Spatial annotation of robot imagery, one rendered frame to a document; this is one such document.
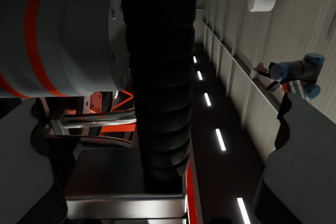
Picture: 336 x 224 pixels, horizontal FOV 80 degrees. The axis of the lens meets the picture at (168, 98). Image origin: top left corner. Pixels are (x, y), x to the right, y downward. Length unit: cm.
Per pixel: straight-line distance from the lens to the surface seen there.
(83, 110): 53
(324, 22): 537
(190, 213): 305
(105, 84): 26
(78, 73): 26
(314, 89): 108
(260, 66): 124
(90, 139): 35
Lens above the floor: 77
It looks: 30 degrees up
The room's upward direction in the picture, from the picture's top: 179 degrees clockwise
